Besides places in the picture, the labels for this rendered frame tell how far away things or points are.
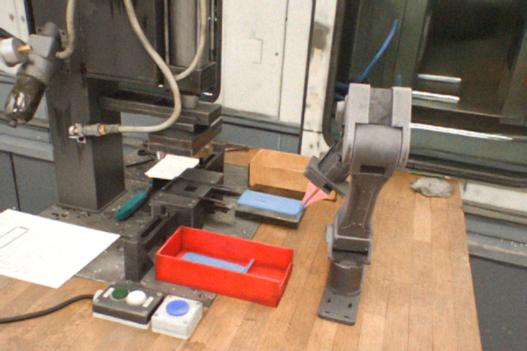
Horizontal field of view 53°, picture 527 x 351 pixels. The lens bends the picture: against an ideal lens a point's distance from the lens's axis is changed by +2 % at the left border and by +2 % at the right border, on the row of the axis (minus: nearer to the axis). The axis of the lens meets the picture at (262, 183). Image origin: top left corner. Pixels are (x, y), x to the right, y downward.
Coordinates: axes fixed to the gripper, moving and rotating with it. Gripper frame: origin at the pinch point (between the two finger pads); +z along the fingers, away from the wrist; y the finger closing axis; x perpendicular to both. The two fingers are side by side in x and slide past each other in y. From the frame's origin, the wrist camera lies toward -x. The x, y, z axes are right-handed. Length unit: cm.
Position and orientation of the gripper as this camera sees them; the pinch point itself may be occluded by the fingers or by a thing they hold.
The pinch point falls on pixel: (304, 203)
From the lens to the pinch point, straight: 114.4
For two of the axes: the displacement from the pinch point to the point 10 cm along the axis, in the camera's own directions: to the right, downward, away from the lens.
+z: -5.5, 7.0, 4.6
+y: -7.9, -6.2, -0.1
